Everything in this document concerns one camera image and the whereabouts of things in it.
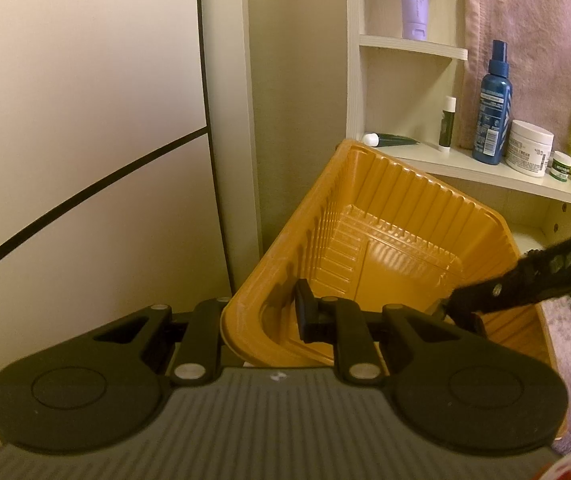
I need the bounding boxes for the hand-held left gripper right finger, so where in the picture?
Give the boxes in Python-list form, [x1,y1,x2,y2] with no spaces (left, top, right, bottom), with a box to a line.
[295,279,471,382]

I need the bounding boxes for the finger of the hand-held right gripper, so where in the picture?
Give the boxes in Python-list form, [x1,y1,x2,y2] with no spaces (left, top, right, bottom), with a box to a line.
[433,224,571,337]

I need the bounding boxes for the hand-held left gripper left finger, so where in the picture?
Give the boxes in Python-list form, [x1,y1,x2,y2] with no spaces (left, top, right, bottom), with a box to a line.
[93,297,232,387]

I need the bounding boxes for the orange plastic tray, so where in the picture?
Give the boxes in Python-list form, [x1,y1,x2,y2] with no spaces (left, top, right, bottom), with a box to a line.
[220,139,571,443]

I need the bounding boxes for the small green label jar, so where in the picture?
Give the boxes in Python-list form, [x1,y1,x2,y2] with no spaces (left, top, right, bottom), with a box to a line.
[550,151,571,181]

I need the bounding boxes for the white shelf unit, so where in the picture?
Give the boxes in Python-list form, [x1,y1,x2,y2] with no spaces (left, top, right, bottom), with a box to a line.
[344,0,571,241]

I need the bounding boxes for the white cream jar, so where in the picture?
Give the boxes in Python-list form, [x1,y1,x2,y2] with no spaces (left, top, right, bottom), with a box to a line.
[504,120,555,178]

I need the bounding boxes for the blue spray bottle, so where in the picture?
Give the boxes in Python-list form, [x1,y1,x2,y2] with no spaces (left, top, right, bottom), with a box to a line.
[472,40,514,166]

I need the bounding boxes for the green lip balm stick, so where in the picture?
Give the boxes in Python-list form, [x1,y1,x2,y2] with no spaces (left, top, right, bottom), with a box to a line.
[437,96,457,154]

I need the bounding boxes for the dark green tube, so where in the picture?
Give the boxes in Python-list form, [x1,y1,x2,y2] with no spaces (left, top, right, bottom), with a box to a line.
[363,132,421,148]

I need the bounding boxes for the pink towel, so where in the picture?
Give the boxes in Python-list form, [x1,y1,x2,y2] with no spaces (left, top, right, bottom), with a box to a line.
[457,0,571,152]

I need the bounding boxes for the purple tube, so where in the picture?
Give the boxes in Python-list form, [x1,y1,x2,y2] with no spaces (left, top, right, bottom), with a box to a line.
[398,0,429,41]

